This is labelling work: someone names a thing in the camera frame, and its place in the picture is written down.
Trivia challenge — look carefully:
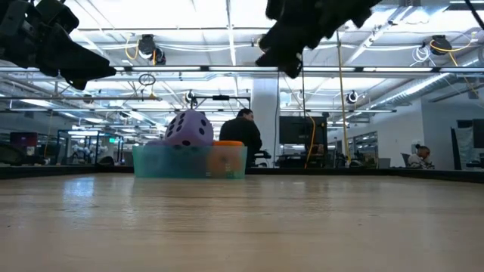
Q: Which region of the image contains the yellow curved cable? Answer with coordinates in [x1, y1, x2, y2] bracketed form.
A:
[304, 113, 317, 169]

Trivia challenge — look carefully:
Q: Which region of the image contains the person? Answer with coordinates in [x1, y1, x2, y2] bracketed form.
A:
[219, 108, 264, 169]
[407, 143, 436, 170]

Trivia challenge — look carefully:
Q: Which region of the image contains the teal translucent plastic bin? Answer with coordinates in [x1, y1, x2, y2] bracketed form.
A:
[132, 144, 248, 180]

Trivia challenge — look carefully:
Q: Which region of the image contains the orange foam die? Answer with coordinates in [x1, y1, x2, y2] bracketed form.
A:
[206, 140, 246, 178]

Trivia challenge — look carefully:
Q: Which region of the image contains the dark red monitor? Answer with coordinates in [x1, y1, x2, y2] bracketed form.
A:
[10, 131, 39, 147]

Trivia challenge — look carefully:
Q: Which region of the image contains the yellow hanging cable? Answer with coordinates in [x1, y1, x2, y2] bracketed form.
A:
[335, 29, 352, 166]

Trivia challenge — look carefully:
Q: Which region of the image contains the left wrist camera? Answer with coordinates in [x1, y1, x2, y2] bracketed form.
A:
[36, 0, 80, 35]

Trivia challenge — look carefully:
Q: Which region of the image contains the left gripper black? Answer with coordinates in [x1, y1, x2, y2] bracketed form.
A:
[0, 0, 117, 91]

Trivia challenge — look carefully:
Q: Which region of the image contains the black bar stand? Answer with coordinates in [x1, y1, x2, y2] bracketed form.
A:
[190, 94, 252, 119]

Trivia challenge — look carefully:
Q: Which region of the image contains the thick black cable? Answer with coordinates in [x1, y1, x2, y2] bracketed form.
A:
[464, 0, 484, 32]

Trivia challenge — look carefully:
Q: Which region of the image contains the black aluminium table frame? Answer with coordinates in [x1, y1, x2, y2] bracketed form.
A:
[0, 164, 484, 185]

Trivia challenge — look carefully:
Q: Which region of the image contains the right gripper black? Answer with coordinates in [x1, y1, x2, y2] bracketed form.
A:
[255, 0, 374, 79]

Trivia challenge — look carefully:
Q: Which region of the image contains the black monitor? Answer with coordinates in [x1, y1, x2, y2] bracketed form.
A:
[278, 116, 329, 146]

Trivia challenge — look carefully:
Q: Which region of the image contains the silver air duct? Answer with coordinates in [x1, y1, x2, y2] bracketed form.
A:
[372, 71, 455, 110]

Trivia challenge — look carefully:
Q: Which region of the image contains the black office chair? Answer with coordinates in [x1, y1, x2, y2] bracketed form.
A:
[253, 150, 272, 168]

